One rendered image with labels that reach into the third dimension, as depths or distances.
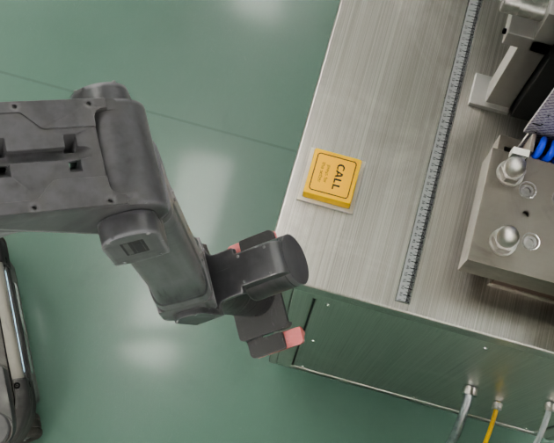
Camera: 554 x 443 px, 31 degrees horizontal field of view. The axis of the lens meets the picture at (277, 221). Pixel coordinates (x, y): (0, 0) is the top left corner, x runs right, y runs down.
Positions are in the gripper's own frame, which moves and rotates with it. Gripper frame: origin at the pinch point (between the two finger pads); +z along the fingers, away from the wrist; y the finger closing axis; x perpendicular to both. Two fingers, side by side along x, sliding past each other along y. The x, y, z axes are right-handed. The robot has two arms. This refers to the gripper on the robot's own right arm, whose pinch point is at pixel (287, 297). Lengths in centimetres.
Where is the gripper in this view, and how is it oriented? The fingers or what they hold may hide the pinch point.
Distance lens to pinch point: 127.1
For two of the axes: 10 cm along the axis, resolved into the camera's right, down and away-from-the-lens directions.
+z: 4.5, 1.3, 8.8
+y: -2.5, -9.3, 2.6
